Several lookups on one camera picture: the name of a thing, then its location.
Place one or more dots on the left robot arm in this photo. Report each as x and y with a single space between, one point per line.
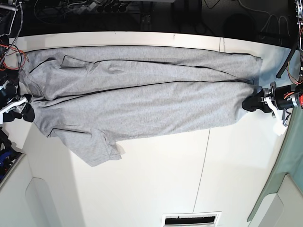
297 45

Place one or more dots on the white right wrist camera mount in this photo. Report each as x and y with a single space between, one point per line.
12 106

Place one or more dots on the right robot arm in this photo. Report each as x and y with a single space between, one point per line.
9 10

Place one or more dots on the white slotted vent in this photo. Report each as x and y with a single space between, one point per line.
205 219

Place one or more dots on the grey t-shirt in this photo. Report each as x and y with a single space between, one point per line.
93 97

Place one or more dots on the black cylindrical left gripper body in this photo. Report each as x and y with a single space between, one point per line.
285 97

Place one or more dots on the black cylindrical right gripper body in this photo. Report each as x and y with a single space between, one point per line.
9 92

